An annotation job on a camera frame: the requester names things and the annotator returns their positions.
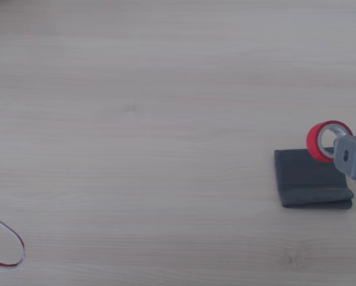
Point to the camera gripper finger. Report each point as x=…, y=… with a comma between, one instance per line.
x=349, y=162

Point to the red tape roll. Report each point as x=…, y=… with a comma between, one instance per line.
x=313, y=143

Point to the folded grey mat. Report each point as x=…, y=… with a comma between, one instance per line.
x=309, y=184

